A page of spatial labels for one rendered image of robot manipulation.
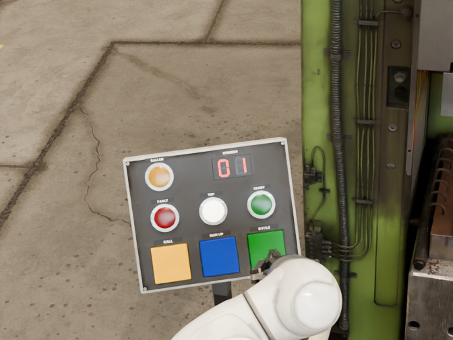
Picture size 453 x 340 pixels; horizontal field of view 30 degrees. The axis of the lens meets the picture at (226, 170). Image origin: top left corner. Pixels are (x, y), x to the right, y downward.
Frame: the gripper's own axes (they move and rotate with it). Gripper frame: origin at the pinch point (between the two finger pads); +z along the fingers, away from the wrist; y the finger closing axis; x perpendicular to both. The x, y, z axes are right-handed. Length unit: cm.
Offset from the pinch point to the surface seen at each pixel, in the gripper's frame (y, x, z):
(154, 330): -30, -45, 138
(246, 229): -3.8, 4.6, 13.3
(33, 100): -84, 48, 299
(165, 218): -19.9, 9.2, 12.9
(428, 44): 32.5, 36.6, -5.4
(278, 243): 2.4, 0.8, 12.5
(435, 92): 52, 27, 51
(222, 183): -7.4, 14.7, 13.3
